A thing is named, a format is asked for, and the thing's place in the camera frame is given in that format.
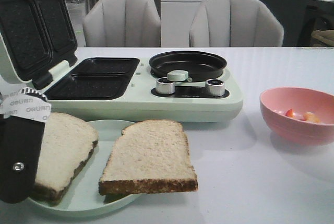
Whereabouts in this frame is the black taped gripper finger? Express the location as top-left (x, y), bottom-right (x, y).
top-left (1, 87), bottom-right (51, 204)

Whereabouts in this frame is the bread slice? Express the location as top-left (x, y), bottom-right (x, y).
top-left (99, 120), bottom-right (198, 195)
top-left (31, 112), bottom-right (99, 205)

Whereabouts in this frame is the green sandwich maker lid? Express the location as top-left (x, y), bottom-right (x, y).
top-left (1, 0), bottom-right (77, 89)

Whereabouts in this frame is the red shrimp piece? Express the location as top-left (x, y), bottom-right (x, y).
top-left (285, 109), bottom-right (305, 121)

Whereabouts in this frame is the pink plastic bowl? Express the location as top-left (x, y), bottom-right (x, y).
top-left (260, 87), bottom-right (333, 146)

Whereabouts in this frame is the orange shrimp piece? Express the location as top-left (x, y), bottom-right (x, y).
top-left (303, 112), bottom-right (321, 124)

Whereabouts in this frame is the green breakfast maker base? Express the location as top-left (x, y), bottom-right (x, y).
top-left (44, 57), bottom-right (243, 122)

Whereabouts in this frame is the light green round plate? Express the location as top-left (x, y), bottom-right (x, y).
top-left (26, 119), bottom-right (147, 211)

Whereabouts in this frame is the left beige upholstered chair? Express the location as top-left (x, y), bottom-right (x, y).
top-left (82, 0), bottom-right (161, 48)

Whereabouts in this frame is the beige upholstered chair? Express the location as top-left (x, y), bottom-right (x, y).
top-left (82, 0), bottom-right (161, 48)
top-left (189, 0), bottom-right (284, 48)

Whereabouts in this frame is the left silver control knob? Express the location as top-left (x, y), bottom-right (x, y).
top-left (156, 77), bottom-right (175, 95)

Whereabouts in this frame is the silver control knob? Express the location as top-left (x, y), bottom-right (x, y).
top-left (156, 77), bottom-right (175, 95)
top-left (205, 79), bottom-right (225, 97)

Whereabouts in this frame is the black round frying pan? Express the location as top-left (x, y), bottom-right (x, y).
top-left (149, 50), bottom-right (227, 82)

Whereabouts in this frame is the right silver control knob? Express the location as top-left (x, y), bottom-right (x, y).
top-left (205, 79), bottom-right (225, 97)

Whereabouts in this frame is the white cabinet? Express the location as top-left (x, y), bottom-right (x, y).
top-left (161, 0), bottom-right (204, 48)

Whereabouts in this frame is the right beige upholstered chair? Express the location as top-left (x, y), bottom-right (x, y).
top-left (189, 0), bottom-right (284, 48)

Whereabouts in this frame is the grey kitchen counter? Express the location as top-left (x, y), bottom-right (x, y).
top-left (260, 0), bottom-right (333, 46)

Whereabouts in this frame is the beige cushion at right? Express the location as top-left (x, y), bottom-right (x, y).
top-left (311, 30), bottom-right (333, 46)

